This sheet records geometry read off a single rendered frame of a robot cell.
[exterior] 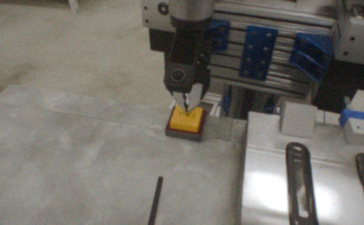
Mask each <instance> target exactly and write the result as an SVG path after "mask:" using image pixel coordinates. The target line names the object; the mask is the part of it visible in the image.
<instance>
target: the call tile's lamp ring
mask: <svg viewBox="0 0 364 225"><path fill-rule="evenodd" d="M175 108H176V106H174V107H173V109H172V112H171V114H170V118H169V121H168V123H167V126H166V128H165V129H166V130H170V131H174V132H179V133H186V134H193V135H198V136H201V135H202V130H203V126H204V121H205V116H206V112H207V111H202V112H203V116H202V122H201V125H200V127H199V132H191V131H187V130H183V129H175V128H171V127H169V126H170V121H171V118H172V115H173V113H174V109H175Z"/></svg>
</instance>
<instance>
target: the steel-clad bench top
mask: <svg viewBox="0 0 364 225"><path fill-rule="evenodd" d="M171 112H172V109H166V108H161V107H154V106H150V105H145V104H136V103H132V102H124V101H115V100H110V99H102V98H98V97H89V96H81V95H77V94H73V93H68V92H60V91H52V90H47V89H39V88H34V87H26V86H18V85H13V84H11V85H9V86H8V87H7V88H6V89H4V90H3V91H2V92H0V225H147V224H148V221H149V215H150V210H151V209H152V203H153V200H154V194H155V189H156V185H157V180H158V177H159V176H163V181H162V187H161V190H160V196H159V202H158V206H157V212H156V216H155V222H154V225H234V224H235V209H236V201H237V194H238V185H239V171H240V155H241V147H242V138H243V134H244V129H245V125H246V121H243V120H239V119H234V118H233V120H232V118H230V117H222V116H214V115H208V114H207V118H206V122H205V127H204V132H203V136H202V140H201V142H199V141H193V140H188V139H181V138H177V137H169V136H165V128H166V125H167V123H168V120H169V117H170V114H171ZM231 127H232V129H231ZM230 133H231V135H230Z"/></svg>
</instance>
